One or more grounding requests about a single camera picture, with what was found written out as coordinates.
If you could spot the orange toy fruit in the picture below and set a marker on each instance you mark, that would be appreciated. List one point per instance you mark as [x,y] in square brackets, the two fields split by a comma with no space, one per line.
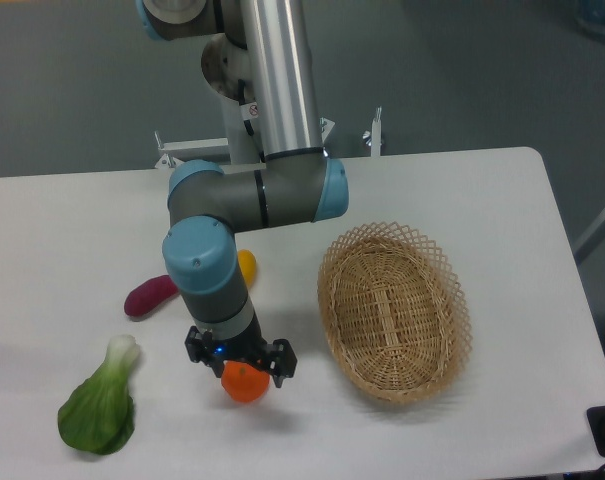
[244,383]

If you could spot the purple toy sweet potato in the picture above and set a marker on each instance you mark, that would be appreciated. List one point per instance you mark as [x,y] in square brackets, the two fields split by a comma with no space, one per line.
[148,296]

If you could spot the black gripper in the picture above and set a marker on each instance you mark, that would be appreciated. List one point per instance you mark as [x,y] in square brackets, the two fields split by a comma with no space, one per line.
[277,359]

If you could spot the yellow toy mango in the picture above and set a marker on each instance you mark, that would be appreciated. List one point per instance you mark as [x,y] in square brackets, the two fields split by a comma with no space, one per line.
[248,266]

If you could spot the green toy bok choy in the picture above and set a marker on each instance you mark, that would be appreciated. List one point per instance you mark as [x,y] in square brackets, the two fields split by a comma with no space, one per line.
[99,415]

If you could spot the woven wicker basket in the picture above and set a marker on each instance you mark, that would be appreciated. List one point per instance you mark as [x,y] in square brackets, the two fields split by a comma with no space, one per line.
[393,312]

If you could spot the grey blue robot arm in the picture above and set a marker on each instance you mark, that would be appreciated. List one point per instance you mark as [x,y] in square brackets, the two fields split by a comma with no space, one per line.
[268,62]

